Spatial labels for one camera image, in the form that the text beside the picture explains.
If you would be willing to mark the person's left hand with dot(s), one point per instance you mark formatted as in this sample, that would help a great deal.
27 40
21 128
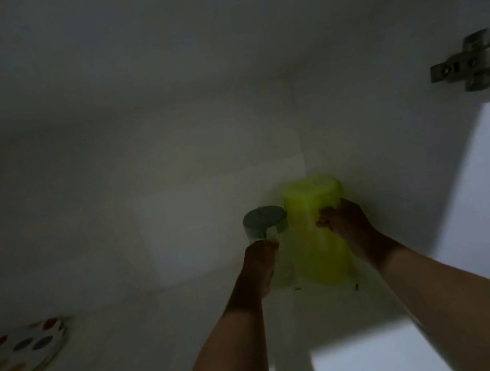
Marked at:
258 266

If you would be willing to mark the person's right hand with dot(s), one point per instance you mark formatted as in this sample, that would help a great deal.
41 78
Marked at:
353 228

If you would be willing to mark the person's right fingers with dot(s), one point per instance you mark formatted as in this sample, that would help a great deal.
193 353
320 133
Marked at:
330 218

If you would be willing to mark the person's left fingers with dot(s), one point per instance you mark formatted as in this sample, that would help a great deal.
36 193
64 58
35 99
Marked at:
263 245

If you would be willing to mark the clear jar with grey lid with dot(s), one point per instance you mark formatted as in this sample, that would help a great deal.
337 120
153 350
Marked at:
267 235

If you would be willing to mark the yellow plastic canister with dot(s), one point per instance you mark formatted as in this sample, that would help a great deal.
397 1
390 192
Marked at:
317 229

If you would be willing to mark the person's left forearm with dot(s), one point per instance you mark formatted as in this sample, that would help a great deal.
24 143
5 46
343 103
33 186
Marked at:
228 357

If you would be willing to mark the person's right forearm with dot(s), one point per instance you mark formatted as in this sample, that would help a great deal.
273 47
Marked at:
473 309

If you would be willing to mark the metal cabinet hinge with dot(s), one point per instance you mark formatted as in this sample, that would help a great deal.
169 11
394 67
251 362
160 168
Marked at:
473 61

